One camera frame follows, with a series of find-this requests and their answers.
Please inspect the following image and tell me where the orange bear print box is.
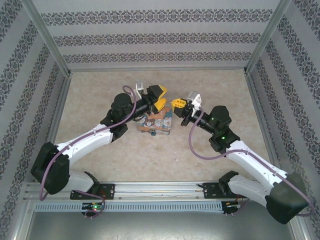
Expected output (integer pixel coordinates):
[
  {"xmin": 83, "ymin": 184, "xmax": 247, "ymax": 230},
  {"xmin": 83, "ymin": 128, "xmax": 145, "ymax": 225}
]
[{"xmin": 136, "ymin": 106, "xmax": 173, "ymax": 137}]

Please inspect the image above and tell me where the small circuit board green light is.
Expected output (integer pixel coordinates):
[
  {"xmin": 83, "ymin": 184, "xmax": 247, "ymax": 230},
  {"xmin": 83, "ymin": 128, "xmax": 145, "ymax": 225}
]
[{"xmin": 81, "ymin": 202, "xmax": 105, "ymax": 212}]

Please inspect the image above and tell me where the aluminium floor edge rail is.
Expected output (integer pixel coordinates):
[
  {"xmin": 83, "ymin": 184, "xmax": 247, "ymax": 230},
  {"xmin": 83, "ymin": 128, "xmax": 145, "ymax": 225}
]
[{"xmin": 47, "ymin": 73, "xmax": 74, "ymax": 186}]

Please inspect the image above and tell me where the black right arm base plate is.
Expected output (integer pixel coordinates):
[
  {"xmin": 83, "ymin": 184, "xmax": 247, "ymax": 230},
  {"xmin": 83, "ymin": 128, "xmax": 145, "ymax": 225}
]
[{"xmin": 202, "ymin": 182, "xmax": 248, "ymax": 200}]

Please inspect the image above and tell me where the aluminium mounting rail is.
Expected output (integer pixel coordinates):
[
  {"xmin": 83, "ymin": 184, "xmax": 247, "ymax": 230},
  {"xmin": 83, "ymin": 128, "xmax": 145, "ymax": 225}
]
[{"xmin": 24, "ymin": 181, "xmax": 251, "ymax": 201}]

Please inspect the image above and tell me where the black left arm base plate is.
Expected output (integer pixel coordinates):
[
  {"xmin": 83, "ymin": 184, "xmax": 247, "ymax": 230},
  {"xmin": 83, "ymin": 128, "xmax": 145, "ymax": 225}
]
[{"xmin": 69, "ymin": 183, "xmax": 116, "ymax": 201}]

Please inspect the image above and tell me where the small circuit board with wires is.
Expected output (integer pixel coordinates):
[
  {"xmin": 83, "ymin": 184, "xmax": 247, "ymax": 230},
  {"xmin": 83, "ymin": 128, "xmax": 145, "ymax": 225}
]
[{"xmin": 223, "ymin": 199, "xmax": 242, "ymax": 216}]

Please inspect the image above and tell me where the aluminium corner post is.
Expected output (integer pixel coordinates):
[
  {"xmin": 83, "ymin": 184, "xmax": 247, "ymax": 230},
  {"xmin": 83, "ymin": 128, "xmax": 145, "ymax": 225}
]
[
  {"xmin": 245, "ymin": 0, "xmax": 294, "ymax": 75},
  {"xmin": 21, "ymin": 0, "xmax": 73, "ymax": 76}
]

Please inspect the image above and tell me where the grey slotted cable duct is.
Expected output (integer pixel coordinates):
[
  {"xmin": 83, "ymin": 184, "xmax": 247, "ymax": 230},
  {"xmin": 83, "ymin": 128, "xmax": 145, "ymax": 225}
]
[{"xmin": 33, "ymin": 201, "xmax": 223, "ymax": 213}]

